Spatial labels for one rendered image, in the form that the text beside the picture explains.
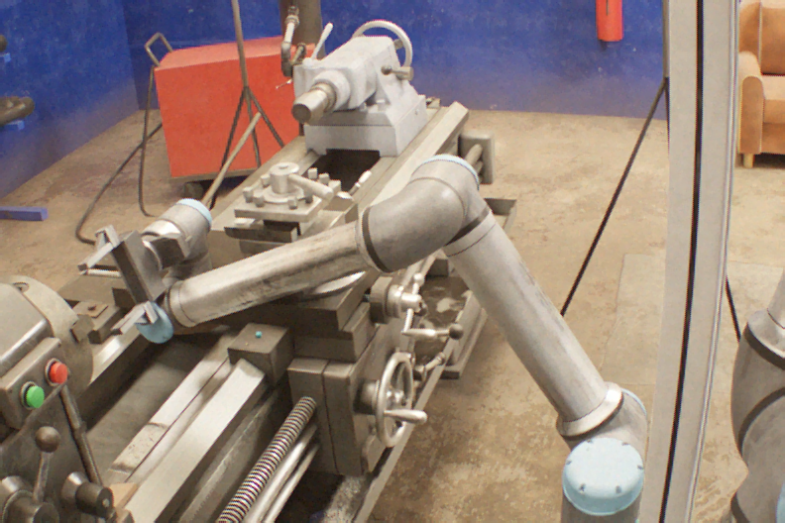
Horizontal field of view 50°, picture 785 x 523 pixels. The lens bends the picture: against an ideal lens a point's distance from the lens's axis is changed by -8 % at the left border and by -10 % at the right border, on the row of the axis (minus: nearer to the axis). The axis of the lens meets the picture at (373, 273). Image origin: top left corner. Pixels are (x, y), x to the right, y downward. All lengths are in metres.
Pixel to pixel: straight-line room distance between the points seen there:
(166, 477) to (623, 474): 0.81
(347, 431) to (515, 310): 0.51
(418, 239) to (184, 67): 3.41
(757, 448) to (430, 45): 5.20
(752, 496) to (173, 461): 1.06
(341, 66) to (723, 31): 1.95
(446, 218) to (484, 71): 4.45
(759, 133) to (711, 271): 4.09
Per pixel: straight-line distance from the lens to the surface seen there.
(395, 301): 1.92
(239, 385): 1.80
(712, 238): 0.93
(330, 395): 1.90
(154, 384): 2.09
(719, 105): 0.88
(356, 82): 2.70
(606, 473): 1.63
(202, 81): 4.77
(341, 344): 1.87
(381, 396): 1.86
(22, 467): 1.20
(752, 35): 5.41
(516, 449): 2.89
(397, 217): 1.46
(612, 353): 3.35
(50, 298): 1.51
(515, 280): 1.61
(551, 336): 1.66
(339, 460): 2.00
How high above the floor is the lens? 1.82
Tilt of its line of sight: 27 degrees down
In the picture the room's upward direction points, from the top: 6 degrees counter-clockwise
